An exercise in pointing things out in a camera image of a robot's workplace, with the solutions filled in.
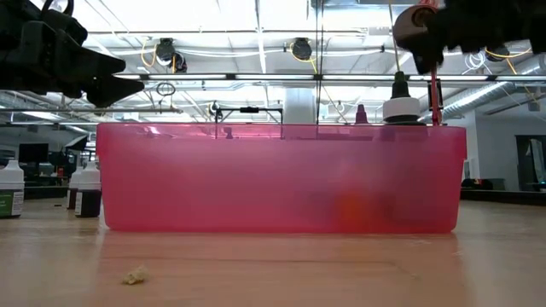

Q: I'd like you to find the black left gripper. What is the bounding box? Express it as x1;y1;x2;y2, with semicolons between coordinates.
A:
0;19;145;108

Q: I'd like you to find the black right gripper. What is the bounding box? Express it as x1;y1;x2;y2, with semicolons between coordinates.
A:
411;0;513;76

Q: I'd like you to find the small white-capped dropper bottle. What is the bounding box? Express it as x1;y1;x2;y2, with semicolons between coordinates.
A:
66;165;83;211
74;160;103;219

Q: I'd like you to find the small green-labelled dropper bottle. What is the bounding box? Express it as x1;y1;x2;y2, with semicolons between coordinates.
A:
0;159;26;220

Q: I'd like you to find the translucent pink-red plastic bin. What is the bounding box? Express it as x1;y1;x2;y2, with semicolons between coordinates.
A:
95;122;468;235

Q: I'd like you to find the red desk lamp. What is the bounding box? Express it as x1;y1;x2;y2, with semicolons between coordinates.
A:
391;0;447;127

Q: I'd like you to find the white building column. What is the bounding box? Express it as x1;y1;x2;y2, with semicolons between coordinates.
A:
282;87;317;125

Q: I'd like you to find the thin black metal stand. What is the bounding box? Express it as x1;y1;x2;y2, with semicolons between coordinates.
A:
212;105;286;140

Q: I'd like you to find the dark low counter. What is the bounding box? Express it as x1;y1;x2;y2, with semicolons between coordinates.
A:
459;187;546;206

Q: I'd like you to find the small crumpled paper crumb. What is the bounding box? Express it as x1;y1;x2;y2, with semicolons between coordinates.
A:
122;264;150;286

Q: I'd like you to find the yellow hanging cord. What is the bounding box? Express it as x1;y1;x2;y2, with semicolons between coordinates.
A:
386;0;403;74

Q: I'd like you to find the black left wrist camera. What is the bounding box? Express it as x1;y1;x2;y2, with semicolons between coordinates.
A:
44;10;90;43

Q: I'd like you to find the black ceiling cord reel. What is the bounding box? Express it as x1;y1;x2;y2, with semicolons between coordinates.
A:
291;37;315;61
154;37;188;74

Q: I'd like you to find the silver ventilation duct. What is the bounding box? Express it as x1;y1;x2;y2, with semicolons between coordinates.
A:
420;80;546;125

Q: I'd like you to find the black hanging cable with coil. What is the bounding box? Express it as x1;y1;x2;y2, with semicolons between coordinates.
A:
314;0;322;138

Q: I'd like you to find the dark horizontal ceiling rail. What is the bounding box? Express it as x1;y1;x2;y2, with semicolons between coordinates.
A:
113;72;546;83

